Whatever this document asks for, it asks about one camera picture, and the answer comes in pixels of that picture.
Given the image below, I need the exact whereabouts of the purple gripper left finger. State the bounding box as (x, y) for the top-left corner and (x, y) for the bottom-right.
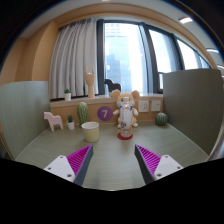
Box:
(44, 144), (93, 186)

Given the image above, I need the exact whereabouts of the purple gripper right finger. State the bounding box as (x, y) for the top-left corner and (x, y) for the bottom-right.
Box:
(134, 145), (182, 184)

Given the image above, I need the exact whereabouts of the clear plastic water bottle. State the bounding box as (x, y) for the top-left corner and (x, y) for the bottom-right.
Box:
(120, 97), (133, 137)

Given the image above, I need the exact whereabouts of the pale yellow cup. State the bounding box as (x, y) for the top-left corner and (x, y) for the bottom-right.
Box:
(82, 122), (99, 142)

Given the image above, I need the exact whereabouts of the small plant in white pot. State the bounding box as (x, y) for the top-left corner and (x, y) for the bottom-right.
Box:
(67, 115), (75, 130)

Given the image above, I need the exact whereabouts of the red round coaster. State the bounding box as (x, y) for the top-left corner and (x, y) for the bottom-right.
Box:
(117, 133), (133, 140)

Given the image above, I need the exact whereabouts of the round green cactus figure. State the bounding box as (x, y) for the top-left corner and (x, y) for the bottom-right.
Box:
(155, 113), (168, 126)

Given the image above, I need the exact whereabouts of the pink toy horse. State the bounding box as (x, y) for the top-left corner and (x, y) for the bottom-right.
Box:
(44, 112), (63, 130)

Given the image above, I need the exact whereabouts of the tall green cactus figure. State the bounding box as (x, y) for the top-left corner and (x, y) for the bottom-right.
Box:
(77, 102), (89, 125)

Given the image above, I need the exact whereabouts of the purple round number sign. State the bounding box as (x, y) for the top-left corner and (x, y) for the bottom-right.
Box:
(97, 106), (113, 121)

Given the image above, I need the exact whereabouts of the wooden ledge shelf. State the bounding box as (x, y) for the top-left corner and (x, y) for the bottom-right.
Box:
(50, 94), (163, 125)

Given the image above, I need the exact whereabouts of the potted plant on ledge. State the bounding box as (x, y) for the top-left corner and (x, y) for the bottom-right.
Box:
(64, 89), (71, 101)

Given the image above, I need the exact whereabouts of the beige plush mouse toy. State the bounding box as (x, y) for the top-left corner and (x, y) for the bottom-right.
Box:
(111, 89), (140, 127)

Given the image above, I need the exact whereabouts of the black horse figure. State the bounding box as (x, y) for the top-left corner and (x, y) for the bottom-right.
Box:
(104, 79), (121, 92)

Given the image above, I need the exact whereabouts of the wooden hand figure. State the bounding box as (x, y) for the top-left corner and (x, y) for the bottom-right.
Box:
(84, 71), (95, 98)

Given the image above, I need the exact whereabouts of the grey white curtain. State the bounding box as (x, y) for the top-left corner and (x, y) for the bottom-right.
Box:
(49, 18), (97, 99)

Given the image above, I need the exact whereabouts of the white wall socket left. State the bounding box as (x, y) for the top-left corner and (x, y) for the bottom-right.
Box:
(138, 101), (149, 112)

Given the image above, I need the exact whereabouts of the white wall socket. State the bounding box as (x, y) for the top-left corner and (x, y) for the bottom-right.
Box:
(151, 101), (161, 112)
(138, 101), (149, 112)

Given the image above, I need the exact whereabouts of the white wall socket right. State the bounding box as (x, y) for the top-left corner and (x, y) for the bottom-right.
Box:
(151, 101), (161, 112)

